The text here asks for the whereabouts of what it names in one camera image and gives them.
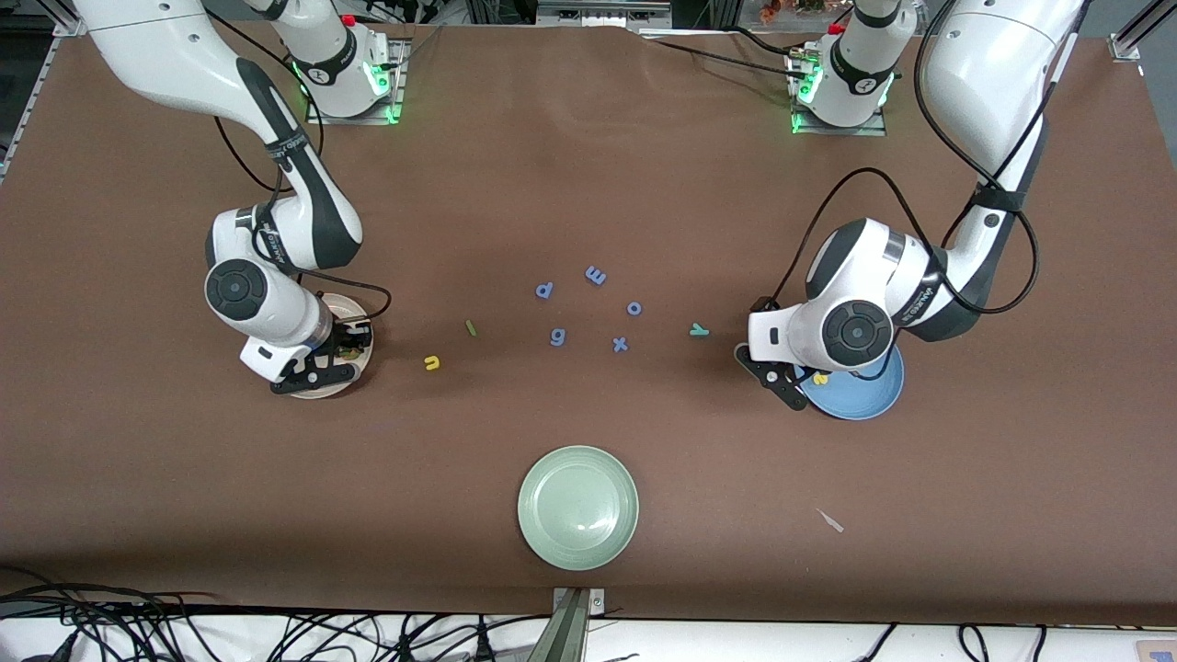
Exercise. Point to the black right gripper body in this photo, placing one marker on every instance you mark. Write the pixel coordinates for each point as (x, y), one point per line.
(346, 341)

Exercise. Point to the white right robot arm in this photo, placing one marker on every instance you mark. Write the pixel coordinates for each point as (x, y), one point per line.
(156, 46)

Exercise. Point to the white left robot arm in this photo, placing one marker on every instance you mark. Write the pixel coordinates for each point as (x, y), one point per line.
(993, 64)

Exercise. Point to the beige plate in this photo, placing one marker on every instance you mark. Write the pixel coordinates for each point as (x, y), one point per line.
(345, 308)

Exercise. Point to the blue plate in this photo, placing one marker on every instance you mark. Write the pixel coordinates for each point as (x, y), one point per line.
(864, 395)

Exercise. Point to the blue foam letter m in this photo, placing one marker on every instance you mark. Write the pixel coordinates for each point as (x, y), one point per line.
(596, 276)

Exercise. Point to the brown table cover mat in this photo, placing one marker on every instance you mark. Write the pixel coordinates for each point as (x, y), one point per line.
(588, 184)

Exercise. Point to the small white paper scrap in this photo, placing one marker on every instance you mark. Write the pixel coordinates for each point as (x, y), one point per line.
(832, 523)

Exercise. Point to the pale green plate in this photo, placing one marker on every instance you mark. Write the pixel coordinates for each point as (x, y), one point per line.
(577, 507)

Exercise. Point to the orange decoration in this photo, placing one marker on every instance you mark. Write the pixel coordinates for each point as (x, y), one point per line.
(771, 9)

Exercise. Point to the beige box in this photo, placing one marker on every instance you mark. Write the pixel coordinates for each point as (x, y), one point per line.
(1159, 653)

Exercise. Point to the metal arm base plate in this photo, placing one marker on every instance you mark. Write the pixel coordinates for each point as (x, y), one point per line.
(855, 131)
(322, 118)

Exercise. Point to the metal table edge bracket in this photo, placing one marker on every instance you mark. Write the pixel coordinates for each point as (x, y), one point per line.
(570, 634)

